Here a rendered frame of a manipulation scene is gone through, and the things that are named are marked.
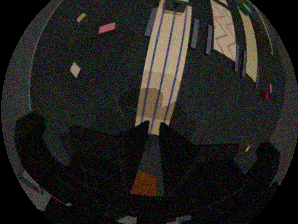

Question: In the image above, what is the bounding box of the light green labelled cube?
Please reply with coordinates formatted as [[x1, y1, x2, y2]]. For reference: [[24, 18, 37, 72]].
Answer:
[[165, 0, 189, 14]]

